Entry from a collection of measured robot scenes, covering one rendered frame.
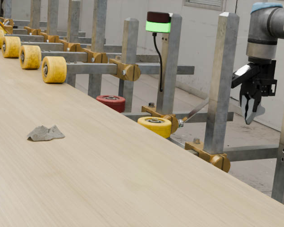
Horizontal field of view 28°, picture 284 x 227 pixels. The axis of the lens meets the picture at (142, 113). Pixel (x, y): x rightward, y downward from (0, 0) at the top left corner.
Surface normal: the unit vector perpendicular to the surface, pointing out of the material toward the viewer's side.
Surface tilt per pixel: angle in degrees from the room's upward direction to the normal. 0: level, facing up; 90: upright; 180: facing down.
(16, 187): 0
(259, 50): 90
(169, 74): 90
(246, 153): 90
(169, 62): 90
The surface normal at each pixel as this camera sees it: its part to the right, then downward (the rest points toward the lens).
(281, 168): -0.88, 0.03
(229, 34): 0.46, 0.24
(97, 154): 0.09, -0.97
